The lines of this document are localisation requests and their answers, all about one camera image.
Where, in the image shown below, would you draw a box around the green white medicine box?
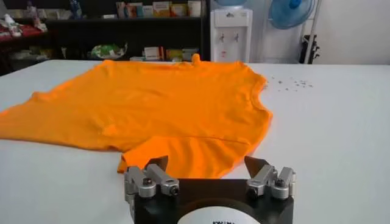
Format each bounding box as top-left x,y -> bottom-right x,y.
182,47 -> 199,61

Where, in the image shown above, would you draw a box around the white jug rack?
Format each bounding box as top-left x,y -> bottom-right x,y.
261,0 -> 322,65

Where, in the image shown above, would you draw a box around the orange t-shirt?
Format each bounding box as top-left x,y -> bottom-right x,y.
0,54 -> 274,180

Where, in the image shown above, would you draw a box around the pink white medicine box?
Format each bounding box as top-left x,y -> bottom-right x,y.
115,1 -> 127,19

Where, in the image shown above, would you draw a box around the black shelf unit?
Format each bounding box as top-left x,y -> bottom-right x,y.
0,0 -> 211,63

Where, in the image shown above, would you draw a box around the pink drink bottle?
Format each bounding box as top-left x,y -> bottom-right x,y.
26,0 -> 48,33

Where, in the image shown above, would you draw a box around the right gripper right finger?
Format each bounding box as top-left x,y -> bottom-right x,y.
243,155 -> 297,200

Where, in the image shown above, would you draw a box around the black tripod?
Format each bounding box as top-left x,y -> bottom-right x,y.
299,34 -> 321,65

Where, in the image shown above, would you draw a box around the white plastic bottle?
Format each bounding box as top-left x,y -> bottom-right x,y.
3,13 -> 23,38

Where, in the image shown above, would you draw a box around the white box red stripe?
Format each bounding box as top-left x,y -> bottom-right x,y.
143,46 -> 165,61

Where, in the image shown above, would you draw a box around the green white patterned bowl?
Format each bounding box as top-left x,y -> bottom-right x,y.
90,42 -> 128,60

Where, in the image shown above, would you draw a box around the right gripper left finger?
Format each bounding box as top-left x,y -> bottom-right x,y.
124,155 -> 180,203

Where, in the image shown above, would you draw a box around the blue labelled water jug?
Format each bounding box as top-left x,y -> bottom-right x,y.
214,0 -> 248,7

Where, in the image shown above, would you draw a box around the yellow green medicine box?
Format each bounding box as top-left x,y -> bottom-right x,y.
166,48 -> 183,61

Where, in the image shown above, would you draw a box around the yellow white medicine box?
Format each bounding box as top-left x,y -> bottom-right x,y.
152,1 -> 171,18

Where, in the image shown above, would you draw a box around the white water dispenser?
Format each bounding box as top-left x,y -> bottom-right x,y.
210,7 -> 254,63

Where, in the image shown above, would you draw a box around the scattered dark crumbs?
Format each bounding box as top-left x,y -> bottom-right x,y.
269,75 -> 314,92

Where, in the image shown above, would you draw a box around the red packets pile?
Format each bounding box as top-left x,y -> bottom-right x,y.
0,24 -> 43,42

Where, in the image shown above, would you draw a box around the blue plastic bottle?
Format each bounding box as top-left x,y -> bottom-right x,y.
69,0 -> 83,19

